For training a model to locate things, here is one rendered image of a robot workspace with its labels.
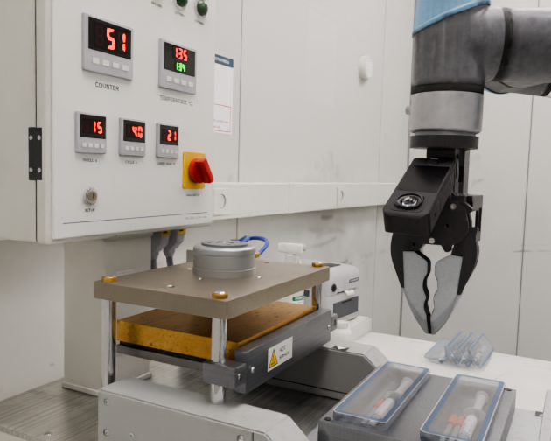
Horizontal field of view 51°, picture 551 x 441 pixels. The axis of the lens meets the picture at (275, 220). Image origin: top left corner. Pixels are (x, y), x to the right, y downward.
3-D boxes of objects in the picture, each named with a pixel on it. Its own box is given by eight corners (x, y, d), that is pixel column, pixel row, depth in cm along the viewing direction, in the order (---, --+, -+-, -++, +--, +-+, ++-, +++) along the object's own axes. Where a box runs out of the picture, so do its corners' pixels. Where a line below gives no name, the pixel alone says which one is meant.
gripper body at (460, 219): (483, 247, 66) (489, 139, 65) (467, 255, 58) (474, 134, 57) (415, 241, 70) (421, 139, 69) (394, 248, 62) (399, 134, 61)
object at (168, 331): (115, 353, 70) (116, 274, 69) (218, 315, 89) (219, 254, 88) (239, 380, 62) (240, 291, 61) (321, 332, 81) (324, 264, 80)
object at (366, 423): (385, 445, 55) (386, 423, 55) (331, 432, 58) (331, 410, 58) (430, 386, 72) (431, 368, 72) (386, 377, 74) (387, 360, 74)
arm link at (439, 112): (477, 89, 57) (395, 93, 61) (474, 136, 57) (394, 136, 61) (489, 99, 63) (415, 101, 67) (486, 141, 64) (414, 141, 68)
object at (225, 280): (53, 350, 70) (53, 242, 69) (202, 303, 97) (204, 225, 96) (225, 389, 59) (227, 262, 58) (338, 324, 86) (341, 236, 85)
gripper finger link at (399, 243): (435, 289, 63) (440, 209, 62) (431, 291, 61) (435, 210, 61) (393, 283, 65) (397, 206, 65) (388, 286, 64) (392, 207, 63)
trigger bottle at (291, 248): (268, 331, 164) (271, 243, 162) (282, 325, 171) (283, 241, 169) (297, 335, 160) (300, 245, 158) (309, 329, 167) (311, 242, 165)
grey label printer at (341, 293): (261, 317, 180) (263, 262, 178) (297, 306, 196) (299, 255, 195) (331, 331, 166) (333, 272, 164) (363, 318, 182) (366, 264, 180)
